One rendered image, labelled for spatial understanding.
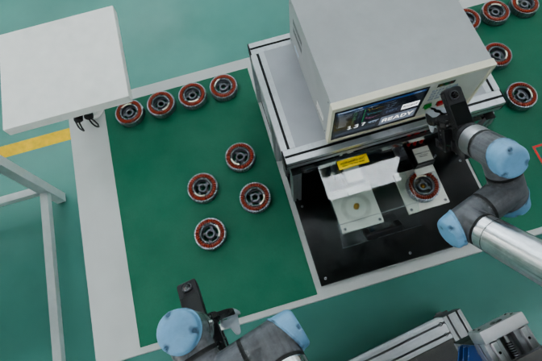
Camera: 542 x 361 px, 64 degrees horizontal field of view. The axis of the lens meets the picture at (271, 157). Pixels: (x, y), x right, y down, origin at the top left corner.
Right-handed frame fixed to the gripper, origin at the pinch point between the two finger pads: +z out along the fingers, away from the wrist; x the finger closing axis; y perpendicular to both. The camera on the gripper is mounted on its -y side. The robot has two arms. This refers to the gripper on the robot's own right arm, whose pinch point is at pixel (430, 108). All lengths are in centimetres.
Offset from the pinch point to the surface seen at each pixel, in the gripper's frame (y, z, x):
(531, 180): 45, 17, 43
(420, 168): 26.9, 16.9, 2.7
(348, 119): -4.4, -2.5, -23.8
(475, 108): 5.8, 4.8, 16.0
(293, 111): -4.9, 15.4, -35.0
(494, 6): -9, 67, 64
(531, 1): -7, 65, 79
